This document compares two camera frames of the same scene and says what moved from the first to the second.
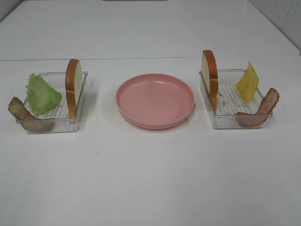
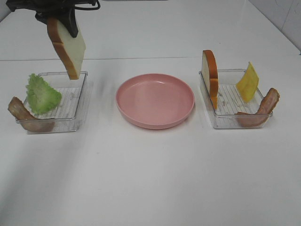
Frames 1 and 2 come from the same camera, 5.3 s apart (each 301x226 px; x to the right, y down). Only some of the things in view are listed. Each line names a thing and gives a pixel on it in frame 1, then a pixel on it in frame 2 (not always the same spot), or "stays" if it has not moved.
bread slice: x=73 y=84 -> x=71 y=50
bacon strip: x=27 y=119 stays
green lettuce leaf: x=43 y=98 stays
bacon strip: x=265 y=112 stays
